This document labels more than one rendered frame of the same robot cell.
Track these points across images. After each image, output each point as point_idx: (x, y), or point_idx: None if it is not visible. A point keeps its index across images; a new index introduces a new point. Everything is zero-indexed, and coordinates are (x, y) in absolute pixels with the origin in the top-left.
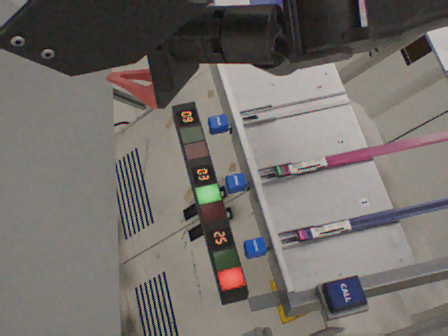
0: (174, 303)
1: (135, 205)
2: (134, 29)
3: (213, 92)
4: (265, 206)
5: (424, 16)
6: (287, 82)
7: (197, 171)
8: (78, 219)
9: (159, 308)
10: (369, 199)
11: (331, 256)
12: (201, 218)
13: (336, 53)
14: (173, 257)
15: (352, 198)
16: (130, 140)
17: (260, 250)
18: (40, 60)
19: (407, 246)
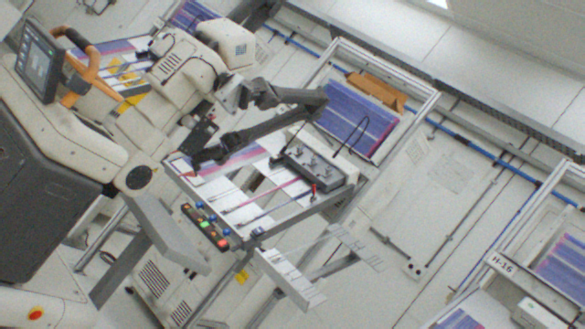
0: (192, 308)
1: (157, 282)
2: (200, 143)
3: (180, 220)
4: (225, 219)
5: (251, 136)
6: (217, 188)
7: (197, 219)
8: (173, 227)
9: (186, 315)
10: (256, 211)
11: (250, 228)
12: (205, 231)
13: (236, 148)
14: (185, 291)
15: (250, 212)
16: (145, 258)
17: (228, 231)
18: (184, 153)
19: (271, 219)
